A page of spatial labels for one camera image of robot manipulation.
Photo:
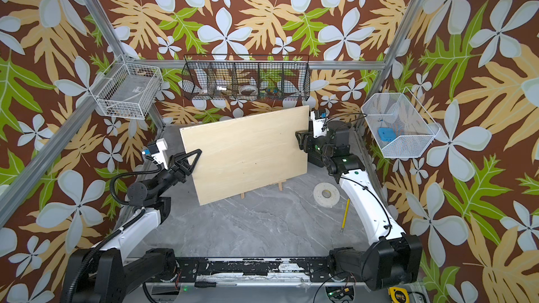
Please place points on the white wire basket left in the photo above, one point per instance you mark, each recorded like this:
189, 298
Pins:
127, 89

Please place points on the black plastic case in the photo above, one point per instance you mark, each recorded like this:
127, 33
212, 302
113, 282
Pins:
316, 159

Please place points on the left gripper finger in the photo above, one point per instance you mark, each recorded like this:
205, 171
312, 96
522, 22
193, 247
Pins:
190, 160
176, 159

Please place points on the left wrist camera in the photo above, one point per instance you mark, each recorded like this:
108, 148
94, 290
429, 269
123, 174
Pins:
156, 152

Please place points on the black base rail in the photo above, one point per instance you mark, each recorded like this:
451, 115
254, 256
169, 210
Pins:
256, 269

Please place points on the white tape roll in basket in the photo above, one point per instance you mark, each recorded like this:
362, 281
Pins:
248, 90

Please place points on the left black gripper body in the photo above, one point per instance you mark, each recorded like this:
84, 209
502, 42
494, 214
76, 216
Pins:
175, 177

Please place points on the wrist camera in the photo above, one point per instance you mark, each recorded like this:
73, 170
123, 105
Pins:
319, 123
156, 152

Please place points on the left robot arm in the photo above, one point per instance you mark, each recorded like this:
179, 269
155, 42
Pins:
101, 273

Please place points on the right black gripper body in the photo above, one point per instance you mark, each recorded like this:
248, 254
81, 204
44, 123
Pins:
321, 146

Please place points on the black wire basket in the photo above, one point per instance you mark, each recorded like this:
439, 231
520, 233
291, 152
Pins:
277, 77

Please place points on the white wire basket right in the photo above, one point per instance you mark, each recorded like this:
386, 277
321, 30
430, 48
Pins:
415, 127

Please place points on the black screwdriver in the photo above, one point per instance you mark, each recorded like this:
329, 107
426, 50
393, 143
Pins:
205, 284

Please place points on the yellow tape measure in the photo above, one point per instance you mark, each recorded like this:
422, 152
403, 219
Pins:
398, 295

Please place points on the light wooden board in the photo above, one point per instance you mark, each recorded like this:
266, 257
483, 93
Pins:
240, 155

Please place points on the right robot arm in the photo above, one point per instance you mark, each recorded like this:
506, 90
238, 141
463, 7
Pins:
393, 256

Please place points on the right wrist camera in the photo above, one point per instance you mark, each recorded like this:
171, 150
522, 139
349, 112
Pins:
319, 123

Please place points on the blue sponge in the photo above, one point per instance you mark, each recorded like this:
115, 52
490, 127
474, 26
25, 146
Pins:
387, 135

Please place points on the yellow pencil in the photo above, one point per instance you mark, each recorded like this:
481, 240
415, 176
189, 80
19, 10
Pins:
345, 215

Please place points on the white wire basket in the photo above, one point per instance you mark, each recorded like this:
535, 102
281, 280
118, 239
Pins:
415, 127
127, 89

